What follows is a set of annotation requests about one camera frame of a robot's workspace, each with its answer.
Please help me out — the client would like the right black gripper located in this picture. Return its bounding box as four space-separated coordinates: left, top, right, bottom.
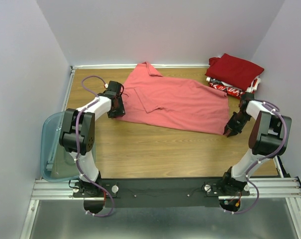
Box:
223 112 251 137

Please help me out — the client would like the pink t-shirt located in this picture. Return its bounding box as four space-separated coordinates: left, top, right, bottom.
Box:
119 62 229 135

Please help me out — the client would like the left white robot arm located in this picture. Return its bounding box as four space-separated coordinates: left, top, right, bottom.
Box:
59 81 125 197

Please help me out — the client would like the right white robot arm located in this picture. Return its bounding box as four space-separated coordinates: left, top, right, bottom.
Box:
217 93 292 195

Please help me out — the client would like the folded red white printed t-shirt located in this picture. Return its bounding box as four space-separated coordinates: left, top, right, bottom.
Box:
206 77 261 99

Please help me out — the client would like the folded dark red t-shirt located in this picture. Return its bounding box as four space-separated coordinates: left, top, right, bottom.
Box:
205 53 264 91

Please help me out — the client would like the blue plastic bin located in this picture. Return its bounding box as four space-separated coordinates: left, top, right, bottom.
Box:
40 112 95 182

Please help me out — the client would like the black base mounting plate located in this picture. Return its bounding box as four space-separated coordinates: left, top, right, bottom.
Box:
72 177 250 212

